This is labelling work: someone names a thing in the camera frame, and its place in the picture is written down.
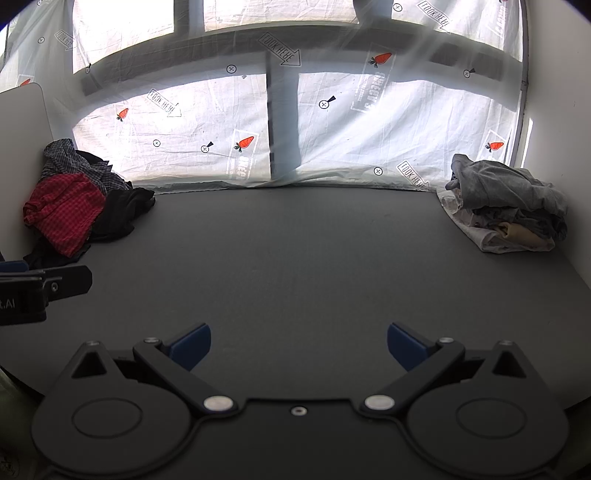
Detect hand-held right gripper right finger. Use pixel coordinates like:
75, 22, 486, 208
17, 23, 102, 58
362, 323, 549, 419

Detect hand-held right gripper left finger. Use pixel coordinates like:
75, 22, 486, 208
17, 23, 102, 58
54, 323, 239, 419

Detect red checked pants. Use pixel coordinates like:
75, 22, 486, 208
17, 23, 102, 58
23, 172, 107, 258

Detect black garment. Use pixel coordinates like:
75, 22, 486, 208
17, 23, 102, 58
23, 152, 156, 269

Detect dark plaid shirt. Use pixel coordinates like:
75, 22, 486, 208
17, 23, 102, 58
42, 138, 134, 195

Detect white board panel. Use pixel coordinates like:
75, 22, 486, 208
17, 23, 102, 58
0, 82, 57, 259

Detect white garment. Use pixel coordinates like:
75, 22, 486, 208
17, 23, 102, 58
436, 189, 555, 254

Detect beige garment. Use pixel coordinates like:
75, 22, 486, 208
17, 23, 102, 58
489, 222, 555, 248

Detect light grey garment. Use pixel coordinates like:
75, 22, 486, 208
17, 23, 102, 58
445, 154, 570, 217

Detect dark grey garment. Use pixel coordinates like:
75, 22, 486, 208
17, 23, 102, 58
471, 205, 570, 241

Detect white printed sheet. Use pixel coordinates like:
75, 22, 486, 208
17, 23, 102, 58
0, 0, 528, 193

